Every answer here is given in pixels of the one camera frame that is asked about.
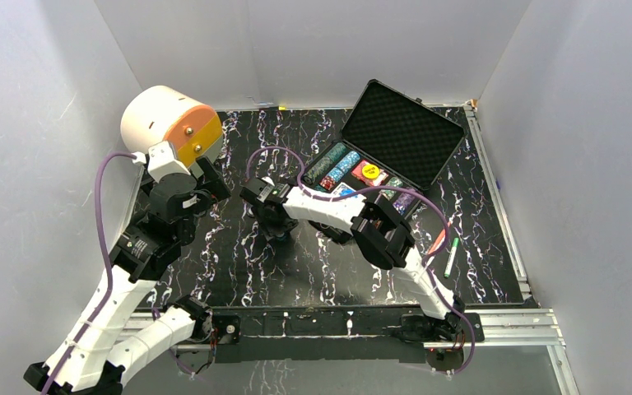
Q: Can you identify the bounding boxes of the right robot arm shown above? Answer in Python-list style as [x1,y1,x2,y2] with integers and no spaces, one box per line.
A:
[240,179,464,342]

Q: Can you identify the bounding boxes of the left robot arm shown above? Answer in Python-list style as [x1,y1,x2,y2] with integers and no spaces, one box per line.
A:
[23,157,230,394]

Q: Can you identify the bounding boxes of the blue card deck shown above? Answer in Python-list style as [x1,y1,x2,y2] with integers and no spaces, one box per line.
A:
[332,183,356,198]

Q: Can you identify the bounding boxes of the white cylindrical drawer box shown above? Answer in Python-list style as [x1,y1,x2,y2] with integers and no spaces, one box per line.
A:
[120,85,224,182]

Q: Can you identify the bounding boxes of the yellow dealer button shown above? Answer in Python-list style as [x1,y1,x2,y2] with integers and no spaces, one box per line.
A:
[361,164,380,179]

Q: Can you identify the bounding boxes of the black poker chip case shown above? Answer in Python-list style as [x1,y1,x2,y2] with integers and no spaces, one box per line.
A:
[301,79,467,219]

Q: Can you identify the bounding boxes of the black front mounting bar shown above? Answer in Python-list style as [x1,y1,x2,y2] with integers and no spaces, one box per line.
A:
[215,305,460,364]

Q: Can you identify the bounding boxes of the red marker pen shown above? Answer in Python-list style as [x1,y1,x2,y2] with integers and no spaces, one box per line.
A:
[425,220,452,254]

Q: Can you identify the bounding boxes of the green marker pen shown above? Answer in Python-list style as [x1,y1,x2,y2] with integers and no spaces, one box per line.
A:
[444,237,459,278]

